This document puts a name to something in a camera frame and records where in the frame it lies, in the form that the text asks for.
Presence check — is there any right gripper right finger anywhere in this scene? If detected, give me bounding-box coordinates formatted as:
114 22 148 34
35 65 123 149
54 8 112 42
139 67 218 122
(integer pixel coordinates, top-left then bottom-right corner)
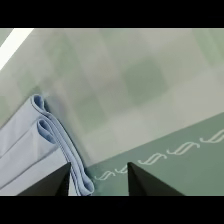
127 162 185 197

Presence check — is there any light blue shirt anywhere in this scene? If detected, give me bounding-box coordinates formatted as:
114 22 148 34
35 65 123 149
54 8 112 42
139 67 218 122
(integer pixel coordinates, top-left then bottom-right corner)
0 94 96 197

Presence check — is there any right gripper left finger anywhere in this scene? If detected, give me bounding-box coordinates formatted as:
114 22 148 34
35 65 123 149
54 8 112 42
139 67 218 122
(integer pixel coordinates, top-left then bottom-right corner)
18 162 72 197

